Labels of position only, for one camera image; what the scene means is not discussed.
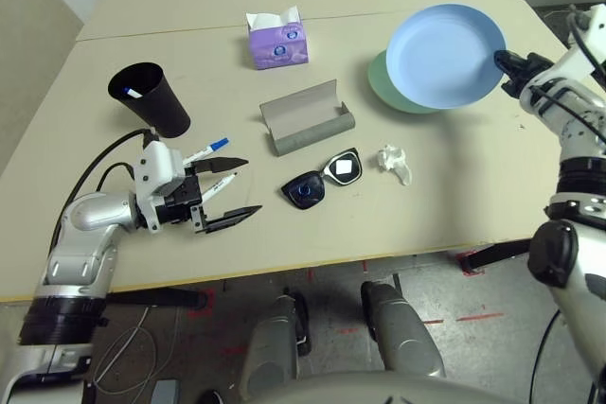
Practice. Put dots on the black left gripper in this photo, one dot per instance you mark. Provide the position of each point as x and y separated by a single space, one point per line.
182 198

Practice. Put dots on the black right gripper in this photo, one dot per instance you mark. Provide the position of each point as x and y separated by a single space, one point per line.
530 68

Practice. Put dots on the black cap whiteboard marker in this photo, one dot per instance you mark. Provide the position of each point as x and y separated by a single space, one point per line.
220 185

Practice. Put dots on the blue cap whiteboard marker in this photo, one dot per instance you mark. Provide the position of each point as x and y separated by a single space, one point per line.
213 145

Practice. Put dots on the blue plastic plate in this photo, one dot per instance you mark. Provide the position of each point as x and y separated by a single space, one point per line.
440 58

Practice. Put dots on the black sunglasses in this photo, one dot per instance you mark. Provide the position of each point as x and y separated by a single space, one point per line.
303 191

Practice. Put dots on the grey glasses case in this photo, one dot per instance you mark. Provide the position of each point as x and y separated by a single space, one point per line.
303 113

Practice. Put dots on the white tissue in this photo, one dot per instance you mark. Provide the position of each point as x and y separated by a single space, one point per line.
390 158

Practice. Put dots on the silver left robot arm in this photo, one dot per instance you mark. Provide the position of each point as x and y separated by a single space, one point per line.
90 215

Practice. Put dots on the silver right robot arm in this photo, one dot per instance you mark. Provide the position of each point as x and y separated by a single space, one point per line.
577 139

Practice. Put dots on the black plastic cup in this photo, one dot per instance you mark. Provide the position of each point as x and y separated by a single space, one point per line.
161 110

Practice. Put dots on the green plastic plate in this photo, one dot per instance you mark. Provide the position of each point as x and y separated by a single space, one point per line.
383 87

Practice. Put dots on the black metal table leg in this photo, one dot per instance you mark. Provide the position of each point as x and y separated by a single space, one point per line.
156 298
497 255

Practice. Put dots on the white marker blue end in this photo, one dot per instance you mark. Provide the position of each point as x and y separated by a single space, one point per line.
132 92

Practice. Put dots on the purple tissue pack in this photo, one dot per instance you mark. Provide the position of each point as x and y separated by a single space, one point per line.
279 49

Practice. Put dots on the grey left robot leg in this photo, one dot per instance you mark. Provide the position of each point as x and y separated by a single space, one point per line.
270 352

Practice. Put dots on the grey robot leg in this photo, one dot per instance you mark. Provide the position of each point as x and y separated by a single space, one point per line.
270 352
402 333

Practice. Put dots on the grey rectangular box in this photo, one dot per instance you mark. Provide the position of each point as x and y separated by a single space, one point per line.
165 392

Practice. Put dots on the grey right robot leg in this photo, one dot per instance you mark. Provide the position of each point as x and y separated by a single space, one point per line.
402 333

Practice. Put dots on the grey robot torso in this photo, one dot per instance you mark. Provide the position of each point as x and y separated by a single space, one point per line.
426 390

